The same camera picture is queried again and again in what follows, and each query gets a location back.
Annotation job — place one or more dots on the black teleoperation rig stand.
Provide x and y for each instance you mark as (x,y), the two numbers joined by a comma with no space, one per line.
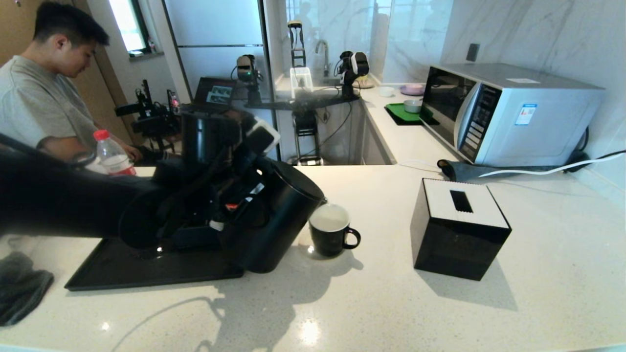
(305,129)

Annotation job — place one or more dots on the black rectangular serving tray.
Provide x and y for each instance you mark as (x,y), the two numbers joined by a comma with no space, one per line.
(146,274)

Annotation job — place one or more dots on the black compartment organizer box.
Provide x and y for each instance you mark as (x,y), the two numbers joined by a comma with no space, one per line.
(190,237)

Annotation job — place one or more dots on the black tissue box white lid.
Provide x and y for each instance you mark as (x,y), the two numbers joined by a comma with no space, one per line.
(455,249)

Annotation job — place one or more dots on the dark wall socket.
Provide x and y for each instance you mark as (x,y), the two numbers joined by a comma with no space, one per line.
(472,54)

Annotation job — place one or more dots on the white kitchen cabinet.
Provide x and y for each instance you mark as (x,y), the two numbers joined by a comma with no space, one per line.
(374,146)

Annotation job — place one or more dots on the black handheld teleoperation rig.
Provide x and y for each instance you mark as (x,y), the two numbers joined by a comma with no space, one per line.
(151,117)

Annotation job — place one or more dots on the person in grey t-shirt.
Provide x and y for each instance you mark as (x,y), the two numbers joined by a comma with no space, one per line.
(34,102)

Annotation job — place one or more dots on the red coffee sachet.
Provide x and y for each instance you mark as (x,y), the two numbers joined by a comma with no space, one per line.
(232,207)

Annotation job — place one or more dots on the small yellow cup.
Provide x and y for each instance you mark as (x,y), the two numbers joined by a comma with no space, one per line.
(364,82)

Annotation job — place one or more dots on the green plastic tray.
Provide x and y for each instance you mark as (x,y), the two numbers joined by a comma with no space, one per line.
(397,113)

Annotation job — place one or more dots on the round translucent coaster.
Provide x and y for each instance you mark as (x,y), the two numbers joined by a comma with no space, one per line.
(309,252)

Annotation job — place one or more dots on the dark grey folded cloth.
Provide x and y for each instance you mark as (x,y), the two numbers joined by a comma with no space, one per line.
(22,293)

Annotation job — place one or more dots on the black mug white inside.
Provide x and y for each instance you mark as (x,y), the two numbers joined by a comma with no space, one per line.
(328,242)

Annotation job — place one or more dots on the purple plate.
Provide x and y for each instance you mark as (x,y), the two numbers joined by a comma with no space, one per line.
(412,90)

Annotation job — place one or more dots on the small grey bowl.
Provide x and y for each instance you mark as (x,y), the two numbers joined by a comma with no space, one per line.
(412,106)

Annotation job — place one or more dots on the black white-edged wrist camera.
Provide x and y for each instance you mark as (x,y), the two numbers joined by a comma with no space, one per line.
(263,138)

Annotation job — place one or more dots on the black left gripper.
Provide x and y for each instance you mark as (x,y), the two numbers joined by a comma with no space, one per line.
(239,181)

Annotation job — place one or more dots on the black laptop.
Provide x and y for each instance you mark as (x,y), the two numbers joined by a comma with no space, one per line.
(215,93)

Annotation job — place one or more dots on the silver microwave oven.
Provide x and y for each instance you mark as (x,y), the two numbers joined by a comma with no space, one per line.
(538,127)

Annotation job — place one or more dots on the black electric kettle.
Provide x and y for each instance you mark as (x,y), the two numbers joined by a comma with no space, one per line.
(274,220)

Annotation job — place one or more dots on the window with dark frame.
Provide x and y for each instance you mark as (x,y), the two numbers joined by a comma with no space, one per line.
(128,24)

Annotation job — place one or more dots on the black upright frame device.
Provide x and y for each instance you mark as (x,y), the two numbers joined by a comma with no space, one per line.
(296,46)

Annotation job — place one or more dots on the chrome kitchen faucet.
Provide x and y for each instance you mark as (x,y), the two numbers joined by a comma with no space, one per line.
(323,49)

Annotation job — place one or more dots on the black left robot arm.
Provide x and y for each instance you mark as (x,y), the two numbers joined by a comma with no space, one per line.
(58,195)

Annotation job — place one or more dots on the clear water bottle red cap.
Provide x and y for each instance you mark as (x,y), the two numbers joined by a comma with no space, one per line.
(113,156)

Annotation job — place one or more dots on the small white bowl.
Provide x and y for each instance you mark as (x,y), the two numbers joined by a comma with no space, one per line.
(386,92)

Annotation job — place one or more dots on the silver refrigerator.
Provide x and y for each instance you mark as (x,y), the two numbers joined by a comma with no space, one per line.
(220,29)

